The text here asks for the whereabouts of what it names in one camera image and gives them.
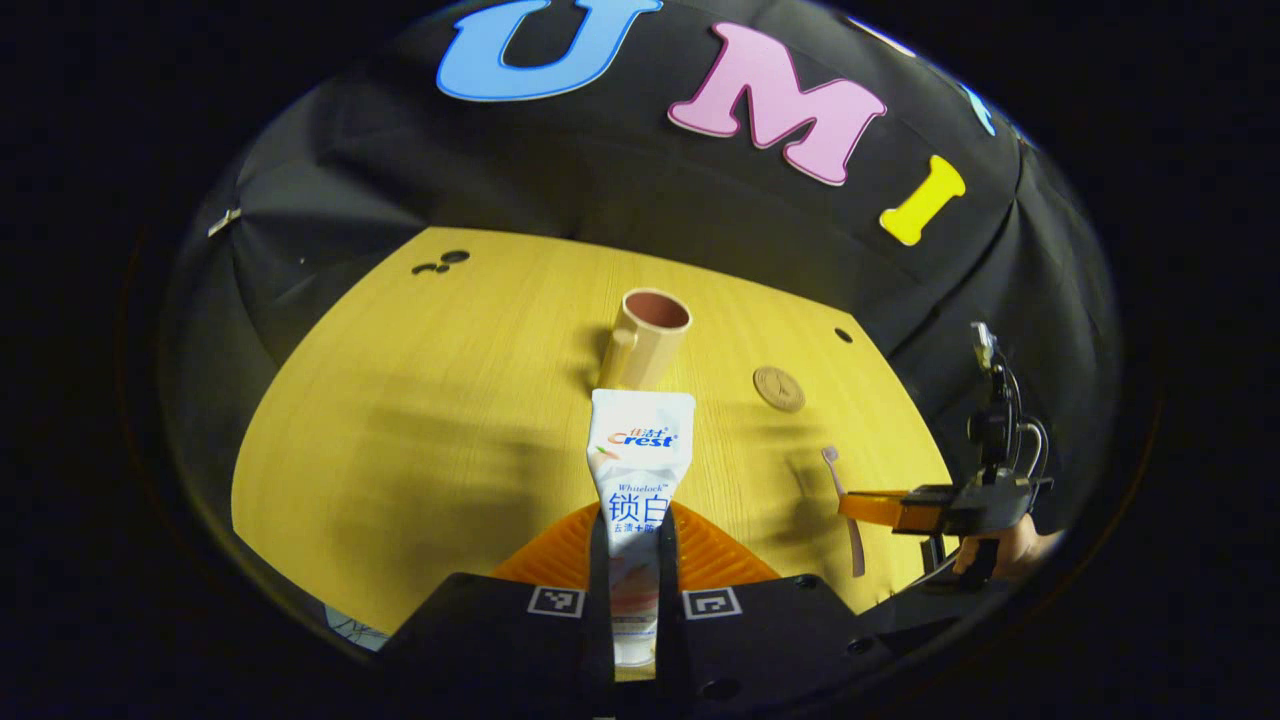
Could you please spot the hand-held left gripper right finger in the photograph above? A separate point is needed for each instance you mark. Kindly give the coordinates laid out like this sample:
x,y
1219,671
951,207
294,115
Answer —
x,y
668,600

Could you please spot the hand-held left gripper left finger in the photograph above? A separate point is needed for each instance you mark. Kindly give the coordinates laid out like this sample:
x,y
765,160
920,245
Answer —
x,y
600,600

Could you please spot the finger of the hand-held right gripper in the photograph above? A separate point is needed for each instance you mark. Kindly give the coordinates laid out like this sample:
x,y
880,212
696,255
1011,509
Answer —
x,y
875,508

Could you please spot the pink toothbrush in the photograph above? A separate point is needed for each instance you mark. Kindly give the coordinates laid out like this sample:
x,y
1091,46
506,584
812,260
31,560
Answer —
x,y
855,550

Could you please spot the round brown coaster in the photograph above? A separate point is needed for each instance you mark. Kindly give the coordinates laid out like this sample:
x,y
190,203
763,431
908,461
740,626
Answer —
x,y
779,390

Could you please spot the white toothpaste tube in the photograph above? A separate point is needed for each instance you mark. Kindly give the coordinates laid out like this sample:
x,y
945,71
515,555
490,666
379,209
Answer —
x,y
640,450

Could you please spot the beige cup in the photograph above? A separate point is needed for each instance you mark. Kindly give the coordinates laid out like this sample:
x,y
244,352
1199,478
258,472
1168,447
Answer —
x,y
645,355

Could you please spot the black backdrop cloth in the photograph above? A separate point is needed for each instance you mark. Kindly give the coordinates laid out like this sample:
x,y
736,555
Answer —
x,y
600,180

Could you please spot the silver cloth clip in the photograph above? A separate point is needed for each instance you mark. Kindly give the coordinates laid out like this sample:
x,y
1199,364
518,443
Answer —
x,y
224,222

